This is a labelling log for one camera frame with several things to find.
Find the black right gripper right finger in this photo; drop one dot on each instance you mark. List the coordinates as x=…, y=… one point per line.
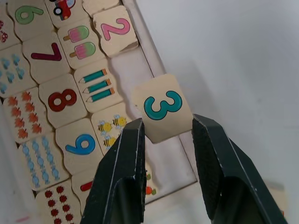
x=233, y=182

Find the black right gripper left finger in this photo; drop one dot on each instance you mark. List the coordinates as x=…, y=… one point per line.
x=116, y=177

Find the teal number three tile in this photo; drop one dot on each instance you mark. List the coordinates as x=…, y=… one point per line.
x=163, y=105

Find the loose wooden tile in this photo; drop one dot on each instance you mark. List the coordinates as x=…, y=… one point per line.
x=276, y=198

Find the blue number nine tile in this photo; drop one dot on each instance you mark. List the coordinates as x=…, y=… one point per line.
x=80, y=144

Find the red number eight tile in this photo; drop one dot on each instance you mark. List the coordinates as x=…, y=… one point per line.
x=63, y=100

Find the white wooden puzzle board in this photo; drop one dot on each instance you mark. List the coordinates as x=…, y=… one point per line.
x=149, y=56

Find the maroon number seven tile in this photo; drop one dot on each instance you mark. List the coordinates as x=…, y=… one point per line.
x=46, y=56

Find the pink number two tile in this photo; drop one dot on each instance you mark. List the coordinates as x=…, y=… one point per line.
x=115, y=30

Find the green number six tile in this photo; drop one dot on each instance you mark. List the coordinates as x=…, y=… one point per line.
x=29, y=14

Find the yellow bees picture tile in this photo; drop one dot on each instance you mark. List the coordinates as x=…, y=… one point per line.
x=105, y=130

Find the red ladybirds picture tile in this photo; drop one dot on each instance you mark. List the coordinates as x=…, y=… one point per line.
x=57, y=203

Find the blue candies picture tile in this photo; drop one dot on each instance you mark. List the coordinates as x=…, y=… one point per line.
x=42, y=161

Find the teal pencils picture tile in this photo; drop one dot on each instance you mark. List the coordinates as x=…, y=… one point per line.
x=98, y=85

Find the orange leaves picture tile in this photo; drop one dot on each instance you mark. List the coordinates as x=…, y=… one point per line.
x=25, y=114

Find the ice lollies picture tile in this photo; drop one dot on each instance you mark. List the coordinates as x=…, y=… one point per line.
x=80, y=42

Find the blue drops picture tile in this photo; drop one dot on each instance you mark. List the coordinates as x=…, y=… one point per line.
x=14, y=72

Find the plain wooden tile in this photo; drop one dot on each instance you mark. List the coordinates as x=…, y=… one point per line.
x=100, y=5

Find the red car picture tile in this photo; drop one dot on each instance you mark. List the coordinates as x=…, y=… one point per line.
x=64, y=9

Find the red mushrooms picture tile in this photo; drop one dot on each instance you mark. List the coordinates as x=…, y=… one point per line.
x=5, y=32

